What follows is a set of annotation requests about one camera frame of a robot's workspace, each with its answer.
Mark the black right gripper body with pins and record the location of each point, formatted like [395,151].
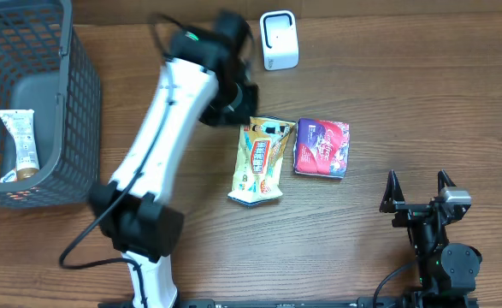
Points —
[410,211]

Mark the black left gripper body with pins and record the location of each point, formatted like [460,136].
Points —
[233,105]

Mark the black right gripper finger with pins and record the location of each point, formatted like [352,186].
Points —
[393,198]
[443,181]

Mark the yellow wet wipes packet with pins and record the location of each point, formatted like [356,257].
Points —
[259,160]

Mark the red purple tissue pack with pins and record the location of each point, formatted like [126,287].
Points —
[321,148]

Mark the white tube gold cap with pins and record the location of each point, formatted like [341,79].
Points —
[20,125]

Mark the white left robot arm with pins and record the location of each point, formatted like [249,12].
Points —
[203,79]

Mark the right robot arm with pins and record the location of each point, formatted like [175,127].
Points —
[447,271]

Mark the white barcode scanner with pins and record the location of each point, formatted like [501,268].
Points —
[279,40]

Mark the dark grey plastic basket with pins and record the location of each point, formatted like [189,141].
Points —
[45,68]

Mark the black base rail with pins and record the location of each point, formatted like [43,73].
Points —
[362,302]

